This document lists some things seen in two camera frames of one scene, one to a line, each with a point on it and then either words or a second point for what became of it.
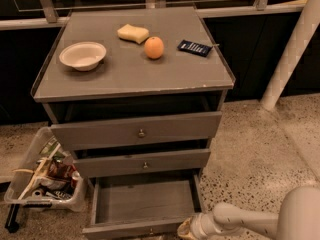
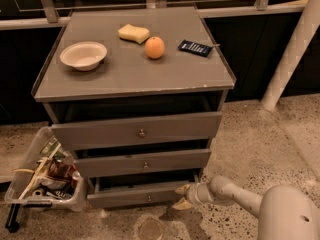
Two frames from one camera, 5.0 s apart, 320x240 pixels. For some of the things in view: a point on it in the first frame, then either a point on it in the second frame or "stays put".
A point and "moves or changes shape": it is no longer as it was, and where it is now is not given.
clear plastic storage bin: [47, 178] stays put
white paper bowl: [83, 55] stays put
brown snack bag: [59, 170] stays put
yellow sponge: [133, 33] stays put
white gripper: [198, 226] -> [194, 195]
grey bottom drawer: [150, 206] moves or changes shape
